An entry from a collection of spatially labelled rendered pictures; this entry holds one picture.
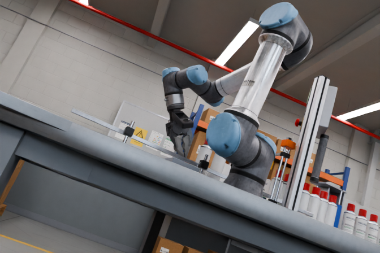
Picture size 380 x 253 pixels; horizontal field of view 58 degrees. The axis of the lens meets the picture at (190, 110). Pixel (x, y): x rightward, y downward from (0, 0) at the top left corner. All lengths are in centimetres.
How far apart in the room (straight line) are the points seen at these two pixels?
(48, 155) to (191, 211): 27
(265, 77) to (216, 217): 53
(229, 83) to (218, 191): 76
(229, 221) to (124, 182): 21
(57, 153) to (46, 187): 527
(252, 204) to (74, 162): 32
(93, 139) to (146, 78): 563
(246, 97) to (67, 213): 505
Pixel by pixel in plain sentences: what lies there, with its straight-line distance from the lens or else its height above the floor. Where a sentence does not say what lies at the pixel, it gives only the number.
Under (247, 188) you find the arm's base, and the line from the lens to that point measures 105.
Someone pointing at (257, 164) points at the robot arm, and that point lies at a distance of 107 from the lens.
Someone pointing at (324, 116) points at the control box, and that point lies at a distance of 151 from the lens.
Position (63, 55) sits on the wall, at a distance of 633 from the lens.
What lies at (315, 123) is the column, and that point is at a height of 128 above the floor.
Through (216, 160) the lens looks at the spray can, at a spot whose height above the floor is 101.
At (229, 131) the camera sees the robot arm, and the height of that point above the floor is 101.
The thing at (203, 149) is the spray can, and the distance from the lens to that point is 136.
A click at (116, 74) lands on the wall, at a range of 618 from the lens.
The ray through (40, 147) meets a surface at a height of 77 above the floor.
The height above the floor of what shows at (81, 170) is 76.
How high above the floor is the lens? 74
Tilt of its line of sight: 17 degrees up
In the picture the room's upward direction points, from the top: 21 degrees clockwise
